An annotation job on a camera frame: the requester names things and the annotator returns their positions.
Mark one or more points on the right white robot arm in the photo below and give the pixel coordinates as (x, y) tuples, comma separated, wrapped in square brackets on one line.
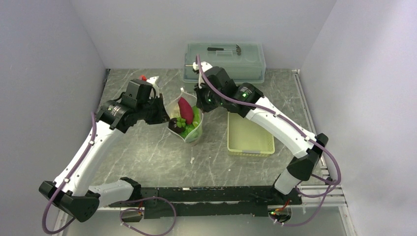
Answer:
[(216, 89)]

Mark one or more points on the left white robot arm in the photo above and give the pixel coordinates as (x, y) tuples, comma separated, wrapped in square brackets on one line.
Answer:
[(88, 153)]

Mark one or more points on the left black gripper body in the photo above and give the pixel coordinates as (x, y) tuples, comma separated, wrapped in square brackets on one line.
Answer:
[(152, 111)]

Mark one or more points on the green cabbage leaf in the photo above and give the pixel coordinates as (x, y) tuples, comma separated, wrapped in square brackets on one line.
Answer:
[(191, 131)]

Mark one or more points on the aluminium rail frame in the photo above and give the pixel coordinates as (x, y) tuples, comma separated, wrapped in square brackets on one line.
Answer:
[(324, 195)]

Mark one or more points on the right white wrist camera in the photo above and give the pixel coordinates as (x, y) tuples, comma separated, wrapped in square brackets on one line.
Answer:
[(192, 72)]

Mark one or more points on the green plastic toolbox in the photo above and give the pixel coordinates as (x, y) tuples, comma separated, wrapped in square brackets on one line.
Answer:
[(243, 61)]

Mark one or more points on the dark brown fruit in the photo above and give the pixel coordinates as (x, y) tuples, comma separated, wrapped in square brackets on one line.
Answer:
[(177, 125)]

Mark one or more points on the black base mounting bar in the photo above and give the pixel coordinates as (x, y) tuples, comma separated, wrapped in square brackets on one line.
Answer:
[(210, 201)]

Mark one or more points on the watermelon slice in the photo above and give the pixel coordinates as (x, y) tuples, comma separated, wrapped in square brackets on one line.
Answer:
[(196, 113)]

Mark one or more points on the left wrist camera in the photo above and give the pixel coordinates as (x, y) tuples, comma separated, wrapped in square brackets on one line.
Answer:
[(154, 81)]

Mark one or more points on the pale green perforated basket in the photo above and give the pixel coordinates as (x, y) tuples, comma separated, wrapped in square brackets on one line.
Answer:
[(247, 138)]

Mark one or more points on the clear dotted zip bag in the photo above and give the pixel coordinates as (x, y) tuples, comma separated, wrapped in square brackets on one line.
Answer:
[(173, 111)]

